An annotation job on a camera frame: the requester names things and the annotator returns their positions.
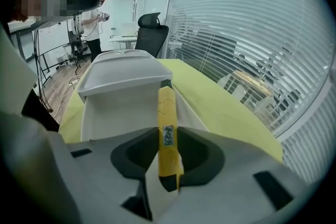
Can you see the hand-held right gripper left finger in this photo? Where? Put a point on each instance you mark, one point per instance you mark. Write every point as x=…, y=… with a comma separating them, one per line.
x=102, y=165

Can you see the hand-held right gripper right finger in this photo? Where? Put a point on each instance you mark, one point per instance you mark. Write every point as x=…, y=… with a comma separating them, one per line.
x=236, y=165

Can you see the grey compartment tray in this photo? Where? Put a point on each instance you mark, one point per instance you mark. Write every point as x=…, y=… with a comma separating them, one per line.
x=118, y=112

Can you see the yellow small object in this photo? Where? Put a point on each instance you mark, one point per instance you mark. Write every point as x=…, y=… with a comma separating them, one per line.
x=166, y=112

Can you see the person's head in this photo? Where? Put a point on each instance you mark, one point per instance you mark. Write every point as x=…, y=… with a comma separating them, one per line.
x=39, y=2

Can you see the green table cloth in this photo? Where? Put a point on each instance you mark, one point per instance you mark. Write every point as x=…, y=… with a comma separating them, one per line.
x=223, y=112

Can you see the whiteboard on black stand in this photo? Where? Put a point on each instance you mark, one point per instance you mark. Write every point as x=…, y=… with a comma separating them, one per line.
x=47, y=39

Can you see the white office desk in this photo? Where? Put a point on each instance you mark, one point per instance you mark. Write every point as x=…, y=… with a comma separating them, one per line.
x=123, y=40

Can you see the black rolling stand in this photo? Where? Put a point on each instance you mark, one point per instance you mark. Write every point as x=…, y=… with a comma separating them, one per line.
x=77, y=44

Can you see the black office chair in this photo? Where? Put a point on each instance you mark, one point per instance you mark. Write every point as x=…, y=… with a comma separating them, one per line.
x=151, y=39

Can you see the white power strip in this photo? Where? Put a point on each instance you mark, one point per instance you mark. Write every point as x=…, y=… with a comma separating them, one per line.
x=73, y=82

